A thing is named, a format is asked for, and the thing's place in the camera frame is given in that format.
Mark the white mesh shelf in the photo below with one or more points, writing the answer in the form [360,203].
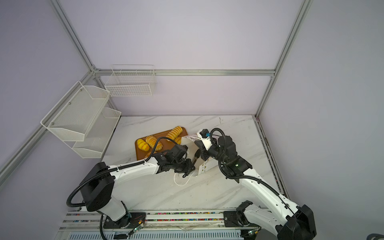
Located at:
[72,119]
[96,141]

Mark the white wire basket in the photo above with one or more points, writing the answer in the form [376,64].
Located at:
[131,81]

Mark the ridged long fake bread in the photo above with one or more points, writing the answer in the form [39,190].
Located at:
[174,133]

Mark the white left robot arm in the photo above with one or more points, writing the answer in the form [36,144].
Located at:
[102,180]

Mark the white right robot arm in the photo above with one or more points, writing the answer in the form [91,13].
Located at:
[283,217]

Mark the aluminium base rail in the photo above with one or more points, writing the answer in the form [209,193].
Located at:
[171,225]

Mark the aluminium frame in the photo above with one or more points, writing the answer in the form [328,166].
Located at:
[27,147]

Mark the white mesh upper shelf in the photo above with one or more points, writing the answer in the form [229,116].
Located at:
[72,119]

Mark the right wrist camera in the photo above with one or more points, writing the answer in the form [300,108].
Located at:
[205,136]

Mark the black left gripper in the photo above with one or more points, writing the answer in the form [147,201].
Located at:
[188,168]

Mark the yellow fake bread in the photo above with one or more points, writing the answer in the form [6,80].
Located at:
[178,140]
[152,142]
[142,145]

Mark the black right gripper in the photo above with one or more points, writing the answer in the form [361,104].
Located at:
[203,153]

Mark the white mesh lower shelf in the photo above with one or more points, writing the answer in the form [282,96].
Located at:
[96,141]

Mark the cartoon animal paper bag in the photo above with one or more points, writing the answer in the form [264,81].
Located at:
[201,166]

